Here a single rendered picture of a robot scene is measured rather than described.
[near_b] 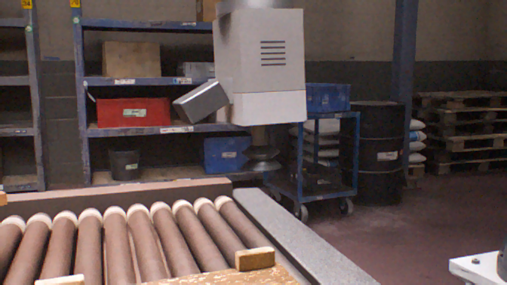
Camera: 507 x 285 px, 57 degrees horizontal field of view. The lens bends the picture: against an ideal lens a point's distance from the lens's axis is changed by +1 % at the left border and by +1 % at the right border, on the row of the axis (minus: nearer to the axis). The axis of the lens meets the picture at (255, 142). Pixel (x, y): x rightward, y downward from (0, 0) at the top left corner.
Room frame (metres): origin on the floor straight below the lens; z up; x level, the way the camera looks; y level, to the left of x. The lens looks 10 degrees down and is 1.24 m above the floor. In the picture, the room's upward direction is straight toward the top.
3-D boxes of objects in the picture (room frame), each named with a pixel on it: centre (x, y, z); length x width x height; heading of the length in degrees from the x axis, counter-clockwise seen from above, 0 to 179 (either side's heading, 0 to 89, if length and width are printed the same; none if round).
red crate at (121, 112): (4.46, 1.17, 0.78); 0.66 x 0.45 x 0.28; 108
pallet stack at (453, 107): (5.53, -2.49, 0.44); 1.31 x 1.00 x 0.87; 108
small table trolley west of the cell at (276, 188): (3.83, -0.42, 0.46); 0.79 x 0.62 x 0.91; 18
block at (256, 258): (0.66, 0.00, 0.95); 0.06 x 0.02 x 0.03; 110
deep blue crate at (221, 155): (4.75, 0.31, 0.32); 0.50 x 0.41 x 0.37; 104
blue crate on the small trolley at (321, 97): (3.80, -0.47, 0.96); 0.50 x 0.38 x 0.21; 33
